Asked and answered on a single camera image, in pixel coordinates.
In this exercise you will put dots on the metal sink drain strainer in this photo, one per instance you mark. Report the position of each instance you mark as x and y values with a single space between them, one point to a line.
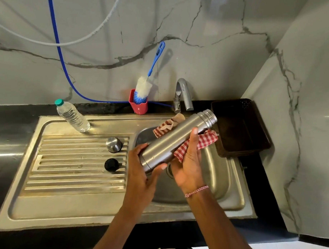
169 171

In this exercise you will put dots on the steel flask cup lid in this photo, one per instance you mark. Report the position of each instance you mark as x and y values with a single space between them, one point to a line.
113 145

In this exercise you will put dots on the dark woven tray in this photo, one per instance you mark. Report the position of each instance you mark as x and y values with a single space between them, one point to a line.
240 133

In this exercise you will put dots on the person's left forearm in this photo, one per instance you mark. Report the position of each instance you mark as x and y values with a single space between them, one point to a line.
109 241

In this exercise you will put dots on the person's right forearm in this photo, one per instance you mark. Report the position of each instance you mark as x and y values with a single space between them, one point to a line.
220 224

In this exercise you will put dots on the clear plastic water bottle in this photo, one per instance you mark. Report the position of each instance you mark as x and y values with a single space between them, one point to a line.
72 116

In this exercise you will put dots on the steel flask bottle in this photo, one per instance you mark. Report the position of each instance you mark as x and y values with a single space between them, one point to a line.
169 142

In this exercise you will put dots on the black flask stopper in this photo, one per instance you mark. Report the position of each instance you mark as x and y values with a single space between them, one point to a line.
111 165

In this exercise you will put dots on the red plastic brush holder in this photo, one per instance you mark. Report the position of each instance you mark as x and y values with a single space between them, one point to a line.
139 109

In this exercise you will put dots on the person's left hand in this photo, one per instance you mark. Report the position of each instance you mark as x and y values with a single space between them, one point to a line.
138 186

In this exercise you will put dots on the chrome sink faucet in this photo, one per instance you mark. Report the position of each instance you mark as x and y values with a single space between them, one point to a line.
186 93

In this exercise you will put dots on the stainless steel sink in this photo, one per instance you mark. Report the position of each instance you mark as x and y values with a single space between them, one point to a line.
59 208

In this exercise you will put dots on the person's right hand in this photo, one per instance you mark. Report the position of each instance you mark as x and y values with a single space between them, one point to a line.
189 169

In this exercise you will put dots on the blue white bottle brush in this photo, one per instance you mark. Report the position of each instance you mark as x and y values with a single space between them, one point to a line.
143 90

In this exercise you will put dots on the red checkered cloth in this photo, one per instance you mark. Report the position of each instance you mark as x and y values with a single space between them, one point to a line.
205 140

